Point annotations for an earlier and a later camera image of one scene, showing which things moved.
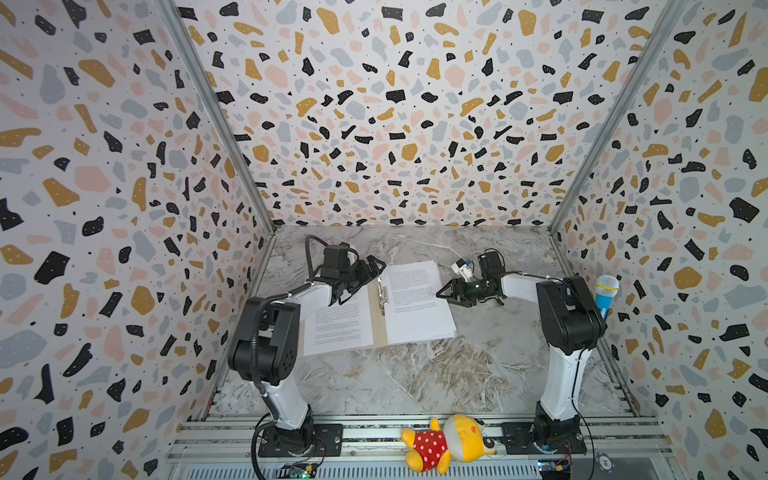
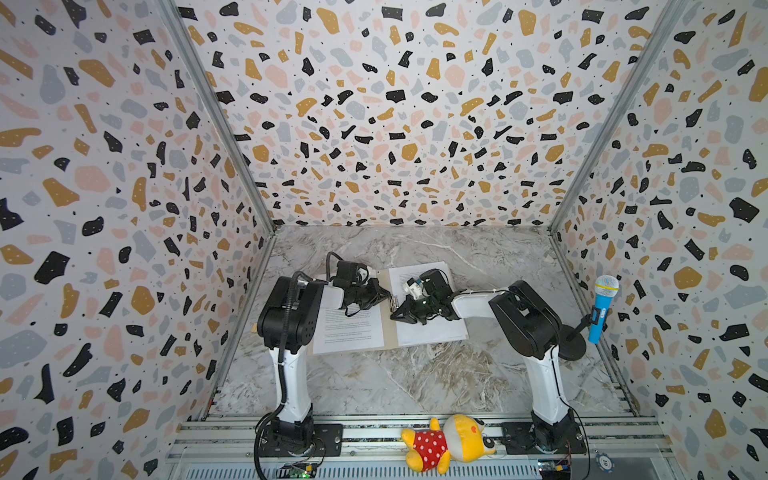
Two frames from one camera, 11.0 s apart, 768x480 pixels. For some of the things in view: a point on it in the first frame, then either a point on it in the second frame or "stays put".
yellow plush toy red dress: [461, 439] stays put
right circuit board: [555, 469] stays put
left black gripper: [364, 276] to [370, 290]
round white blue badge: [605, 463] stays put
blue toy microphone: [606, 286] stays put
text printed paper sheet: [340, 327] stays put
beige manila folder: [378, 331] to [389, 325]
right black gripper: [466, 290] to [417, 302]
